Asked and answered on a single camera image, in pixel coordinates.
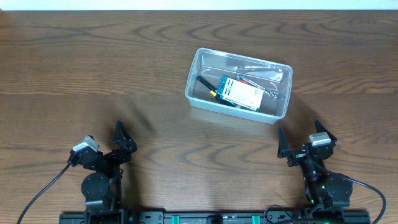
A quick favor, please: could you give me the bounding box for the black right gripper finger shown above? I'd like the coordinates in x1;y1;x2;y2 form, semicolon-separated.
315;119;337;142
277;128;290;158

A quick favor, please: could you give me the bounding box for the silver combination wrench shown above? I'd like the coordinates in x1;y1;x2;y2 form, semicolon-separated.
236;74;279;99

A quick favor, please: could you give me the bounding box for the clear plastic container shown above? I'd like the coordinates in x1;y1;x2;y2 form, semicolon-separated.
185;48;293;124

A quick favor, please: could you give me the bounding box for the blue white packaged tool card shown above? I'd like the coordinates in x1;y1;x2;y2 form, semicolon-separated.
217;76;264;111

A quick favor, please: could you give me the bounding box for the yellow black small screwdriver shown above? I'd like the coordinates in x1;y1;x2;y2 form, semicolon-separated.
210;90;228;105

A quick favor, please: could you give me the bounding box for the black handled metal tool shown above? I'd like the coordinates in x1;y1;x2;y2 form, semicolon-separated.
197;75;242;109

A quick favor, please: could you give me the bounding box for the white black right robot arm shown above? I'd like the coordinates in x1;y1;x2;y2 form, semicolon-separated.
277;120;353;209

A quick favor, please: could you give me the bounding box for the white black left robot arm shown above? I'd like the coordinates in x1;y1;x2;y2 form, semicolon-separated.
68;121;137;213

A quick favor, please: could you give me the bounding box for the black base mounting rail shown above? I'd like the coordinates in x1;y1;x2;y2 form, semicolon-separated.
58;208;371;224

